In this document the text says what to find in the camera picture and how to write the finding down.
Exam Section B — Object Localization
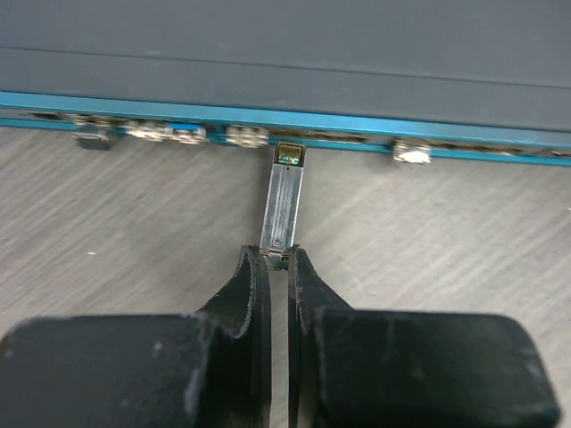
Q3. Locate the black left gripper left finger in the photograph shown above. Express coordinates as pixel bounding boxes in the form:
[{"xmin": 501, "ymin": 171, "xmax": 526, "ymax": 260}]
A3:
[{"xmin": 196, "ymin": 245, "xmax": 272, "ymax": 427}]

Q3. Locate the grey blue network switch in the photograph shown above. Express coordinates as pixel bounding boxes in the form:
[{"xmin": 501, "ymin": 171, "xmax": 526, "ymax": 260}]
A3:
[{"xmin": 1, "ymin": 1, "xmax": 570, "ymax": 166}]

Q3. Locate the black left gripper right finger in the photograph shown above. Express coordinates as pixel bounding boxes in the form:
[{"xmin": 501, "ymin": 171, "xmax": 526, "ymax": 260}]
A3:
[{"xmin": 287, "ymin": 245, "xmax": 352, "ymax": 427}]

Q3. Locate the silver SFP module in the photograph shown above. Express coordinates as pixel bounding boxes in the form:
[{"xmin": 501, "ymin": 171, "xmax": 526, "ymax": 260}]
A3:
[{"xmin": 260, "ymin": 142, "xmax": 306, "ymax": 270}]

